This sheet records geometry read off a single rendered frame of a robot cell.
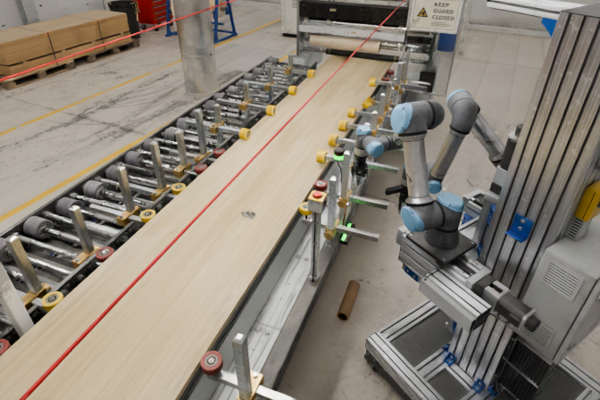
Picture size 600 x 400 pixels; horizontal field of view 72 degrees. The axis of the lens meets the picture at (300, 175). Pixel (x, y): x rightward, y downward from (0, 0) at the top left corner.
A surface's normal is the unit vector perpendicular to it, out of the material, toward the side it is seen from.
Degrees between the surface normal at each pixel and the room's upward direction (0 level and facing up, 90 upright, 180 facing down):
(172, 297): 0
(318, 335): 0
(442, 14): 90
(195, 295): 0
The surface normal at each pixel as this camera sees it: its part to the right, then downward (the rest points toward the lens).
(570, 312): -0.83, 0.29
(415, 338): 0.00, -0.84
